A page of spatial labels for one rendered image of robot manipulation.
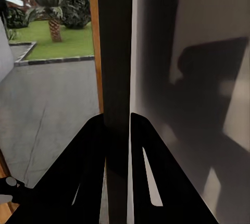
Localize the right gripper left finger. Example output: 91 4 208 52
5 113 106 224

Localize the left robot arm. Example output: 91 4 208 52
0 176 32 205

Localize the poster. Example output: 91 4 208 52
98 0 132 224

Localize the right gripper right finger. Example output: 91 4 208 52
131 113 219 224

